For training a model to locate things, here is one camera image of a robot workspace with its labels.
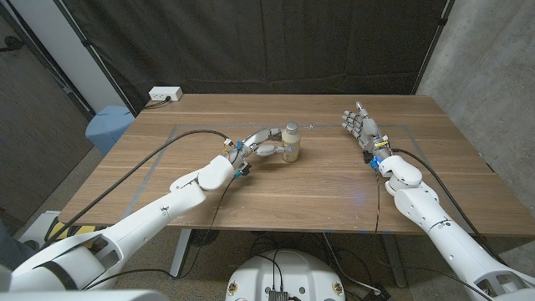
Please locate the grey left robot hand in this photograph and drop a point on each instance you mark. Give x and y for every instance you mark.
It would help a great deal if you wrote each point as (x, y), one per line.
(257, 140)

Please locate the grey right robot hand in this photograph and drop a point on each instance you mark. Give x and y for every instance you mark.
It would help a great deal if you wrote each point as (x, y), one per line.
(370, 131)

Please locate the beige drink bottle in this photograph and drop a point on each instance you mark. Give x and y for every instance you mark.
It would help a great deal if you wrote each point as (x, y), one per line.
(291, 146)

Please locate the silver bottle cap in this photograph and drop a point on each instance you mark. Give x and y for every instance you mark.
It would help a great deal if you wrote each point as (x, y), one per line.
(291, 127)

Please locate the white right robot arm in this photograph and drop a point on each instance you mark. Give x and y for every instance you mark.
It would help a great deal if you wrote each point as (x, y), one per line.
(426, 209)

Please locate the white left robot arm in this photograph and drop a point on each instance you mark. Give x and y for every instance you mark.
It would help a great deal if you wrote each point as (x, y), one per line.
(167, 209)

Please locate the white power strip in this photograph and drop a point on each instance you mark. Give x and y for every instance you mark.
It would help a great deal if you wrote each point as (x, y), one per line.
(165, 93)

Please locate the black backdrop stand pole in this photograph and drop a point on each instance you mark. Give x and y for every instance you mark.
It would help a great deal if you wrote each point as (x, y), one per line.
(97, 58)
(432, 46)

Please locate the black backdrop curtain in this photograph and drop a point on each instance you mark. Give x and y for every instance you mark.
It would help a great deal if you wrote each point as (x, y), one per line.
(209, 42)

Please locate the round black floor grille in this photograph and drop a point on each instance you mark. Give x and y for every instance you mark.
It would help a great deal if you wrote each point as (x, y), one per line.
(205, 238)

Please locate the grey table leg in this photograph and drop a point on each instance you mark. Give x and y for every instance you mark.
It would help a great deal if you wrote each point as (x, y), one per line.
(180, 251)
(395, 259)

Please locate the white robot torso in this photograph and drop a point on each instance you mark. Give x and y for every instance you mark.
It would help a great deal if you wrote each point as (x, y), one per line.
(288, 271)

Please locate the light blue bin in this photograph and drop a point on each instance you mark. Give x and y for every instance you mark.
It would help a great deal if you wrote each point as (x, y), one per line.
(108, 125)

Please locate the black power adapter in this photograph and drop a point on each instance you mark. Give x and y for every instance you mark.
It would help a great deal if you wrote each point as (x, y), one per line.
(376, 294)

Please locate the yellow object on floor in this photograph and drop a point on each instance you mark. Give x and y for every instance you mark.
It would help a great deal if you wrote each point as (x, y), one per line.
(62, 232)

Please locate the person in blue jeans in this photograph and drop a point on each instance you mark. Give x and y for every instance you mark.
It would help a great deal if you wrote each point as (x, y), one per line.
(10, 246)

